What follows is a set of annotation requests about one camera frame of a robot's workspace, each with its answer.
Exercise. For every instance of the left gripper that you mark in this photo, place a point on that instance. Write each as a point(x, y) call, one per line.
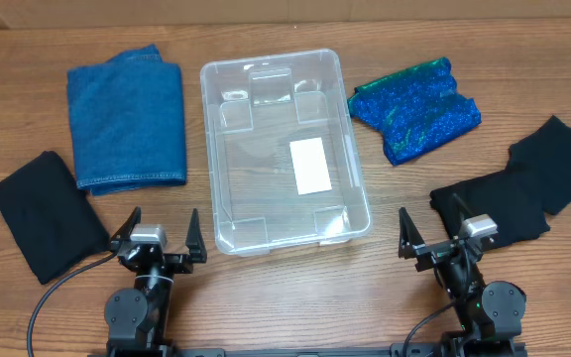
point(172, 258)

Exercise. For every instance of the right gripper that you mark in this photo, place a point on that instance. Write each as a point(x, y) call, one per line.
point(412, 242)

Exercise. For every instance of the black cloth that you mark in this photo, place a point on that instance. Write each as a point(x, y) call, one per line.
point(51, 220)
point(536, 181)

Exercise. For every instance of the blue denim jeans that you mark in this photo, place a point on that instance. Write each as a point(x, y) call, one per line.
point(126, 119)

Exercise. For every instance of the blue green sequin garment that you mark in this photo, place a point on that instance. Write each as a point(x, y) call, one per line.
point(416, 110)

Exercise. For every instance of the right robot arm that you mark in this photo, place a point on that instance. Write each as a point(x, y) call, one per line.
point(489, 314)

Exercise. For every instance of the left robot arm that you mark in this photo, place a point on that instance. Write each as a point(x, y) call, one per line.
point(137, 316)

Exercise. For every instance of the white label sticker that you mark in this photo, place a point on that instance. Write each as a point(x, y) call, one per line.
point(310, 166)

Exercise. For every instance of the clear plastic storage bin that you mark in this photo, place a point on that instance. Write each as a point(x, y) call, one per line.
point(253, 108)

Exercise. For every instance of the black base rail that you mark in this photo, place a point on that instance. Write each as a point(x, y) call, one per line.
point(295, 353)

